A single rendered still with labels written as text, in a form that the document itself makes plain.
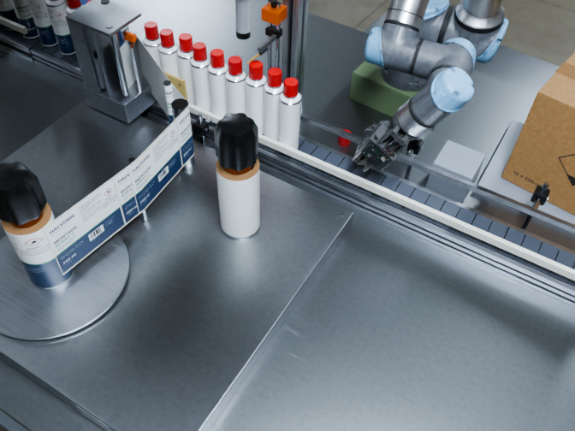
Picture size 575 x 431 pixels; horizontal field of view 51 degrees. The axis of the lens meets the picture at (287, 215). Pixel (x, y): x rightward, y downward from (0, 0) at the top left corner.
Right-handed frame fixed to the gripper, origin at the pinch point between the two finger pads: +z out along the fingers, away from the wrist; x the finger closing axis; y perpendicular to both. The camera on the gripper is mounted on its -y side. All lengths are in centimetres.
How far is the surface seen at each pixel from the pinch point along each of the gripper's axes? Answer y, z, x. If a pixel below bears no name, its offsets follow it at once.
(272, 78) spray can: 1.5, -0.3, -27.8
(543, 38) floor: -241, 75, 57
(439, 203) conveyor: -1.7, -5.5, 20.4
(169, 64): 3, 21, -50
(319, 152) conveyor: -1.7, 10.6, -7.4
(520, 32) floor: -239, 82, 45
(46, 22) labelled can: 1, 48, -87
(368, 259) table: 18.2, 2.9, 15.9
